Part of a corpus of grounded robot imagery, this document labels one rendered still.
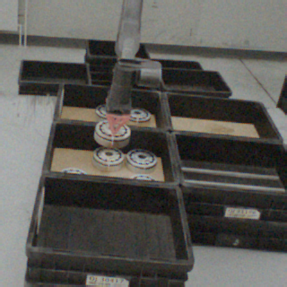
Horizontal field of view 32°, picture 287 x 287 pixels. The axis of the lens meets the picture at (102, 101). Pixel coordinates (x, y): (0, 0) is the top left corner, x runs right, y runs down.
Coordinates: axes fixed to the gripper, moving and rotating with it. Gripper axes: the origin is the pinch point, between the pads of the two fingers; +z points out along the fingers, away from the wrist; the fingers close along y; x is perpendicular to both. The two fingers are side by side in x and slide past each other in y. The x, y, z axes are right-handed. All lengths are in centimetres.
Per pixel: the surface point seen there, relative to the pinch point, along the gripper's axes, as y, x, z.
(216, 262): -15, -36, 33
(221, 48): 330, -118, 96
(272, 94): 256, -150, 102
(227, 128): 44, -48, 20
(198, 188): -9.4, -26.3, 10.9
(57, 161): 10.1, 15.3, 22.7
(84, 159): 13.2, 6.6, 22.3
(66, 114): 42, 15, 23
